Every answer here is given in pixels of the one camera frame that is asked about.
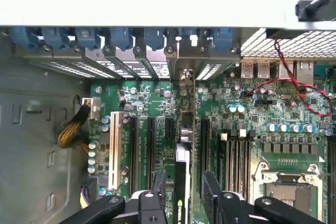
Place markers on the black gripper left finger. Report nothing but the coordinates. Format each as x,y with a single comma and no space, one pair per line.
147,208

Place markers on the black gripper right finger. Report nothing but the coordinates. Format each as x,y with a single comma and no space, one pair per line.
231,211

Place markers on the black RAM slot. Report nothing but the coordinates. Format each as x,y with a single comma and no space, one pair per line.
233,166
241,166
248,166
224,166

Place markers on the long black expansion slot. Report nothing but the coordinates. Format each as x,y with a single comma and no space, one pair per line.
133,155
204,148
151,153

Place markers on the metal CPU socket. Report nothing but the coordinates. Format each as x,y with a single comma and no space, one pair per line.
288,192

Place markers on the white PCI expansion slot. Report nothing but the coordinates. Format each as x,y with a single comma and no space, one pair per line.
115,150

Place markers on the short black expansion slot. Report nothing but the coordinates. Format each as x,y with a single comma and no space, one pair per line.
169,129

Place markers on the green motherboard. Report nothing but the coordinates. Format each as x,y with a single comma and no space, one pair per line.
275,108

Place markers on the white power connector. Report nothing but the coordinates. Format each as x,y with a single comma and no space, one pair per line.
93,108

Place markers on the perforated metal slot cover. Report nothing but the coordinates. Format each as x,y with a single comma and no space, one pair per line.
211,71
65,68

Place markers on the silver USB port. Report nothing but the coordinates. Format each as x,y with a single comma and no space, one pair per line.
263,69
247,69

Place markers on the grey metal PC case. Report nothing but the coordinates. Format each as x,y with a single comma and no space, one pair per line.
34,119

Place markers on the silver ethernet port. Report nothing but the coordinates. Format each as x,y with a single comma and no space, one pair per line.
305,72

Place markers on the blue slot retention clip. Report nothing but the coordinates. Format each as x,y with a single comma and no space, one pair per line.
120,37
88,37
22,37
53,39
155,37
223,37

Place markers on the black knob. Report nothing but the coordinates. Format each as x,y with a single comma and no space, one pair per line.
313,6

